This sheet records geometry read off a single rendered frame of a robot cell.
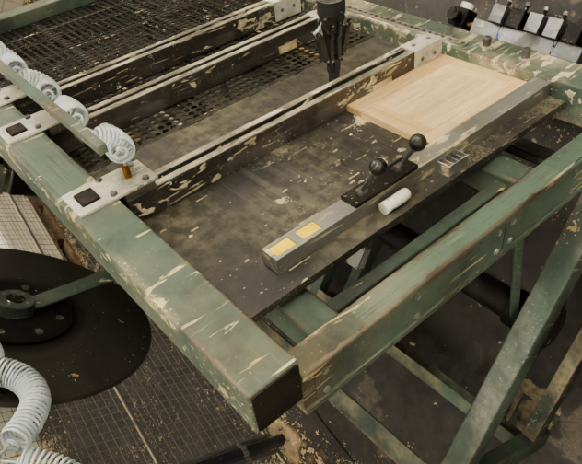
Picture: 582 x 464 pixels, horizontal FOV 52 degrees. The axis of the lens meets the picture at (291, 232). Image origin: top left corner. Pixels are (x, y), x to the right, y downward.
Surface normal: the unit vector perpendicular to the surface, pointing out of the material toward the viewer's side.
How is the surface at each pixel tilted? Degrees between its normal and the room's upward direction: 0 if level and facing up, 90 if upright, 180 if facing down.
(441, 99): 58
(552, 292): 0
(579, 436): 0
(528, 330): 0
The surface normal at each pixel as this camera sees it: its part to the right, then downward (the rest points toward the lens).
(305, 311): -0.10, -0.76
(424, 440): -0.70, 0.00
